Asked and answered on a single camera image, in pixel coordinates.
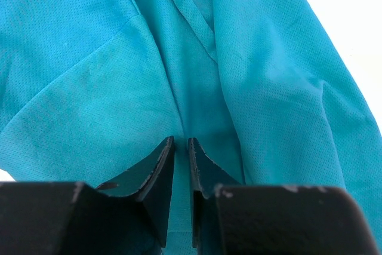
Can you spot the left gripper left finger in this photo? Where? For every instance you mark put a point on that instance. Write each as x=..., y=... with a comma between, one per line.
x=127, y=214

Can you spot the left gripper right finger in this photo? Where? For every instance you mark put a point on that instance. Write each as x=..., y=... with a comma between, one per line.
x=231, y=218

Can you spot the teal t-shirt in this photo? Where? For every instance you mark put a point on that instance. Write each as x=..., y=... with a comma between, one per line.
x=89, y=87

